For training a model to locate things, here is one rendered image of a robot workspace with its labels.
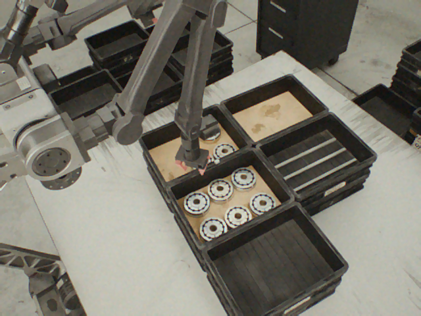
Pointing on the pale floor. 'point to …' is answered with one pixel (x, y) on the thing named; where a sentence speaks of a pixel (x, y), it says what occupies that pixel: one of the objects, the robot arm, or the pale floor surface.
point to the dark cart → (305, 29)
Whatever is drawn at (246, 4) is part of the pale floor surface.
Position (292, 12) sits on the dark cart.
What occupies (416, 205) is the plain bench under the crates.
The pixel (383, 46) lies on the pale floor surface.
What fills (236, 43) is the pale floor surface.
